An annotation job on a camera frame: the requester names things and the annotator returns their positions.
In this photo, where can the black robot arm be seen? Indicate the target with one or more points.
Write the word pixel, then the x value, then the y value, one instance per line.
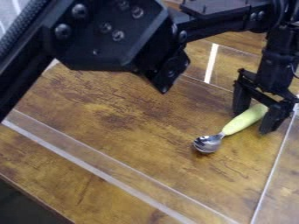
pixel 137 36

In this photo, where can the green handled metal spoon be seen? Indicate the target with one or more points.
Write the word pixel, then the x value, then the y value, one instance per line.
pixel 208 144

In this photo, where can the clear acrylic enclosure wall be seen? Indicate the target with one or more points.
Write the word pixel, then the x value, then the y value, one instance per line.
pixel 128 134

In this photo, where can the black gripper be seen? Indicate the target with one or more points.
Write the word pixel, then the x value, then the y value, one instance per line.
pixel 272 78

